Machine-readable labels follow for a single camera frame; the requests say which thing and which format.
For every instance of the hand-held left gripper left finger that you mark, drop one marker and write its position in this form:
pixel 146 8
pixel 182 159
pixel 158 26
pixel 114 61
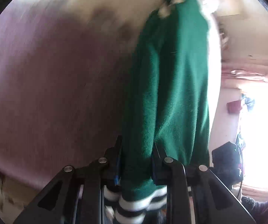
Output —
pixel 92 179

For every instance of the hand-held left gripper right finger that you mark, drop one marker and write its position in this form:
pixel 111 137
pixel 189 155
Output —
pixel 173 177

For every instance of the green varsity jacket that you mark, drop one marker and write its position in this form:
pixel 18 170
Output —
pixel 171 86

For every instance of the person's right forearm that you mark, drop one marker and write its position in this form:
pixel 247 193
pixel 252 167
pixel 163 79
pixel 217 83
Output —
pixel 255 207

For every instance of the window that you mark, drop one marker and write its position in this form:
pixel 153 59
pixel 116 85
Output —
pixel 264 133

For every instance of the pink floral curtain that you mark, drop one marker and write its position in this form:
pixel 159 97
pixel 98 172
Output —
pixel 252 73

